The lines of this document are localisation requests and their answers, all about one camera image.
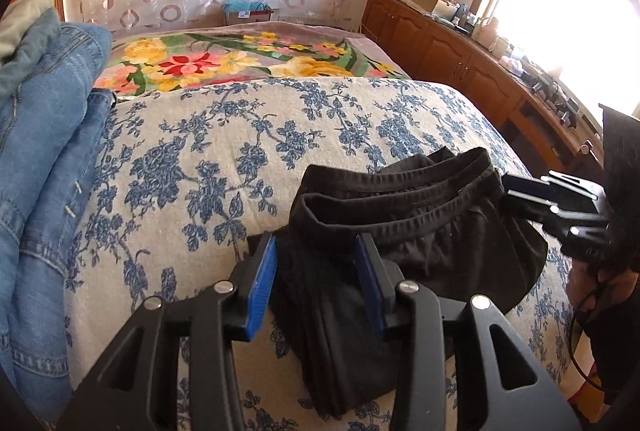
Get row of small desk items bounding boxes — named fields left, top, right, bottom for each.
left=500, top=41, right=601, bottom=132

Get folded grey pants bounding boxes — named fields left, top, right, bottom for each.
left=0, top=0, right=58, bottom=67

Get folded blue jeans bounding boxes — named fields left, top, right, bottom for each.
left=0, top=88, right=118, bottom=272
left=0, top=211, right=76, bottom=412
left=0, top=8, right=113, bottom=122

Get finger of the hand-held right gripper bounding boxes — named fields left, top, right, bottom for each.
left=542, top=170, right=608, bottom=212
left=501, top=174, right=576, bottom=234

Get person's right forearm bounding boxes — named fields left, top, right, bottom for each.
left=585, top=291, right=640, bottom=407

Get blue floral blanket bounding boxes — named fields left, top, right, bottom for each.
left=62, top=76, right=576, bottom=431

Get wooden cabinet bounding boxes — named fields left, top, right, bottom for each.
left=361, top=0, right=608, bottom=177

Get black cable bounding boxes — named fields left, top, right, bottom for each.
left=567, top=281, right=621, bottom=392

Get cardboard box with blue bag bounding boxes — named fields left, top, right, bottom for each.
left=222, top=0, right=275, bottom=27

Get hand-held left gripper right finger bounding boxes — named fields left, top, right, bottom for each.
left=354, top=233, right=583, bottom=431

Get colourful flower blanket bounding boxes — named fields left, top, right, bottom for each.
left=92, top=21, right=413, bottom=98

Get black pants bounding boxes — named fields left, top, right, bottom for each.
left=270, top=146, right=548, bottom=419

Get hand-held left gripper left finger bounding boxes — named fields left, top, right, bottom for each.
left=57, top=233, right=278, bottom=431

